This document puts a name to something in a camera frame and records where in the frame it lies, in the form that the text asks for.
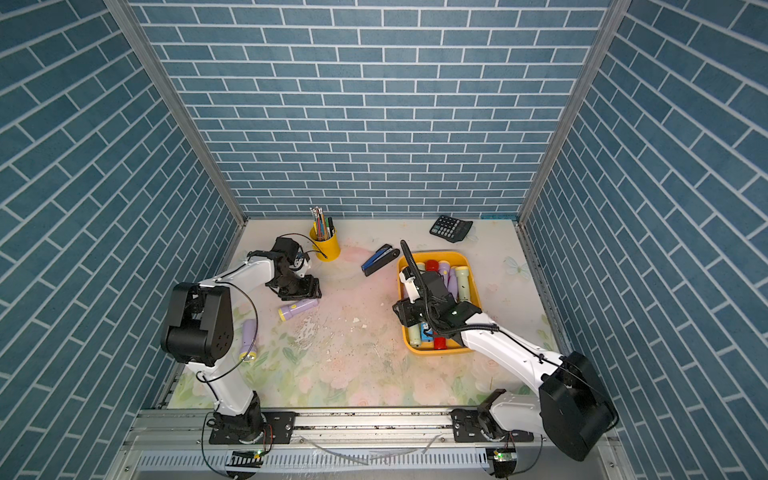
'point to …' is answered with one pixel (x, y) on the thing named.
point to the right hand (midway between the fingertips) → (401, 306)
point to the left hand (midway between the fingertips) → (317, 294)
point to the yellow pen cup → (325, 250)
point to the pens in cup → (324, 227)
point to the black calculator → (451, 229)
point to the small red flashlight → (440, 343)
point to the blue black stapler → (381, 257)
